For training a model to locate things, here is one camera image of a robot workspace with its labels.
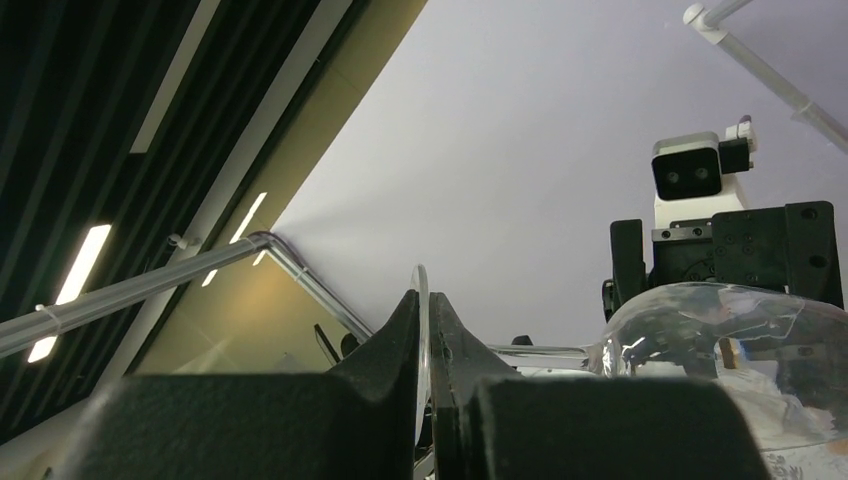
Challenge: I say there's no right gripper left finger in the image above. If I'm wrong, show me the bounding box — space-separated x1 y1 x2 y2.
62 290 419 479

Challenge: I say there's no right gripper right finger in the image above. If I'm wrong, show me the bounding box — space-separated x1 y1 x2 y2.
429 293 769 479

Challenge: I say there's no clear wine glass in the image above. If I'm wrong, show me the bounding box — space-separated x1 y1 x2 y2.
410 264 848 480

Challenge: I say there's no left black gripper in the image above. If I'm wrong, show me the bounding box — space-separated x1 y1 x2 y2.
601 201 844 318

